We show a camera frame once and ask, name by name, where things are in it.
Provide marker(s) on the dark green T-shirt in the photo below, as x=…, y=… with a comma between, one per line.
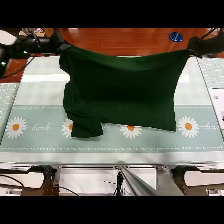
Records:
x=123, y=93

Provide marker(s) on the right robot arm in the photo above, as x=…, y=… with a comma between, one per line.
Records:
x=206, y=45

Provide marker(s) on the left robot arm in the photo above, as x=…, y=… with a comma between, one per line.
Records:
x=36, y=44

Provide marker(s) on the blue round disc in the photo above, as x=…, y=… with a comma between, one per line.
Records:
x=176, y=36

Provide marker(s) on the brown cardboard box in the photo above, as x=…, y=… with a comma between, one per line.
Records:
x=37, y=32

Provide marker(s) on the silver frame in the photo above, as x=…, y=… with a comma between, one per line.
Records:
x=140, y=186

